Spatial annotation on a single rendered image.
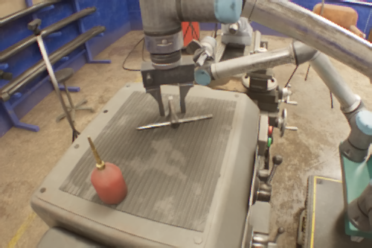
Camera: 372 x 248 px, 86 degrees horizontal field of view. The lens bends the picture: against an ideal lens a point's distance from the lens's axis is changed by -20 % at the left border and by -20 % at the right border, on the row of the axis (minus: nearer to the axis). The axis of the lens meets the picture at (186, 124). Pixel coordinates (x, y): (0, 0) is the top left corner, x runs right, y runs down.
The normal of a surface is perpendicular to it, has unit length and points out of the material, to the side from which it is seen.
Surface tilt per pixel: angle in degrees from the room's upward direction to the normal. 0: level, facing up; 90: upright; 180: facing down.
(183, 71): 90
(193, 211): 0
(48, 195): 0
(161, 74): 90
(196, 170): 0
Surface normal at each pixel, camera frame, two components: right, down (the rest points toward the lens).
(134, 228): -0.07, -0.77
